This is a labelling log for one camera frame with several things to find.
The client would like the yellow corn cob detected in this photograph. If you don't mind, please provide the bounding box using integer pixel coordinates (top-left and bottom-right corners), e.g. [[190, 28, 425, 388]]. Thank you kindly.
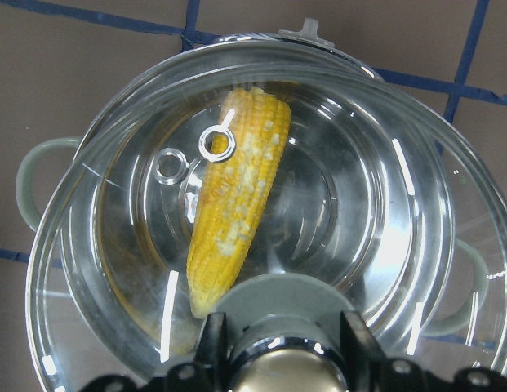
[[186, 87, 291, 319]]

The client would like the glass pot lid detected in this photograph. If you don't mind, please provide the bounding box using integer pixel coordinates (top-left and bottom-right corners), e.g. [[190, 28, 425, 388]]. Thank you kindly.
[[16, 35, 507, 391]]

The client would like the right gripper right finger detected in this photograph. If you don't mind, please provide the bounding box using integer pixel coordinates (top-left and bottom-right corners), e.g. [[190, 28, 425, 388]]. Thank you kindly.
[[340, 310, 387, 391]]

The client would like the pale green cooking pot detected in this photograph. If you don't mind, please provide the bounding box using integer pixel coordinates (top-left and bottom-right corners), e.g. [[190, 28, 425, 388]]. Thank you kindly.
[[16, 20, 489, 372]]

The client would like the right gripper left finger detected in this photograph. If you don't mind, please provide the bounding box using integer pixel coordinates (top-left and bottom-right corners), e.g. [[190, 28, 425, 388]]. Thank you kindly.
[[193, 312, 229, 391]]

